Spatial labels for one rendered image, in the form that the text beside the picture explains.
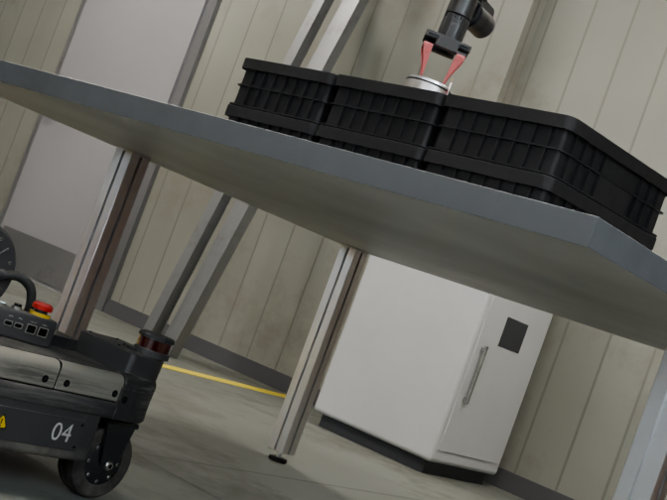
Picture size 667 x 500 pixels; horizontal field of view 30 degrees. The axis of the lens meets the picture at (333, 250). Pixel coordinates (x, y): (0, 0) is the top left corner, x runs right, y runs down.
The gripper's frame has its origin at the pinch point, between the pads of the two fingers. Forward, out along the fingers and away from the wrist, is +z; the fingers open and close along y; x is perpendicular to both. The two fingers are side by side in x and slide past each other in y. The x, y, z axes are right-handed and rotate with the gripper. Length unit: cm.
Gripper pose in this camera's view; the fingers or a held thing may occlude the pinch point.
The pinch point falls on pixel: (432, 79)
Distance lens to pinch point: 266.7
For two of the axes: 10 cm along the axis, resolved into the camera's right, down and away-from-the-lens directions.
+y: -9.2, -3.8, -0.1
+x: 0.4, -0.7, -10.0
